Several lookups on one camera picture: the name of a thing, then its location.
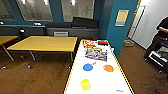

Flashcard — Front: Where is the blue disc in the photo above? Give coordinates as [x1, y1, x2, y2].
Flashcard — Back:
[82, 61, 98, 72]

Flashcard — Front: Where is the cardboard box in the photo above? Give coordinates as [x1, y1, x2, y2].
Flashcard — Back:
[123, 39, 135, 48]

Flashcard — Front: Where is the yellow framed wall sign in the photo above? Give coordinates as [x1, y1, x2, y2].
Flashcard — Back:
[114, 9, 130, 28]

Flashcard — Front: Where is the grey white box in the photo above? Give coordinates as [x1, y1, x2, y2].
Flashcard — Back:
[53, 30, 69, 38]

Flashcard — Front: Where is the black wheeled cart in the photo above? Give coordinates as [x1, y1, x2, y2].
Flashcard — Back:
[146, 49, 168, 74]

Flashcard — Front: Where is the dark low sofa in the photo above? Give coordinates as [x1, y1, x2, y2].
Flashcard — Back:
[0, 24, 47, 37]

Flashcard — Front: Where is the person in black shirt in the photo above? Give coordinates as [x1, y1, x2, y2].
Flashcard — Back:
[144, 14, 168, 60]

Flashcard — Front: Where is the red black box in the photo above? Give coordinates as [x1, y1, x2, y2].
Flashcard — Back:
[97, 39, 110, 46]

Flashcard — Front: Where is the orange disc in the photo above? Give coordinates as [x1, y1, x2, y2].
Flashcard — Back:
[102, 64, 121, 73]

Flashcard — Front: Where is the interior glass window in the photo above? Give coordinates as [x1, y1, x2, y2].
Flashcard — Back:
[60, 0, 96, 24]
[0, 0, 16, 21]
[14, 0, 54, 23]

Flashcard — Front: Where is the yellow wooden table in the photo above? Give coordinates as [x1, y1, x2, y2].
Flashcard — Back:
[6, 35, 79, 69]
[0, 35, 18, 63]

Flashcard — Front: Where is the yellow white air hockey table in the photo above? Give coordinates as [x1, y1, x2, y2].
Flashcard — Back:
[63, 38, 136, 94]

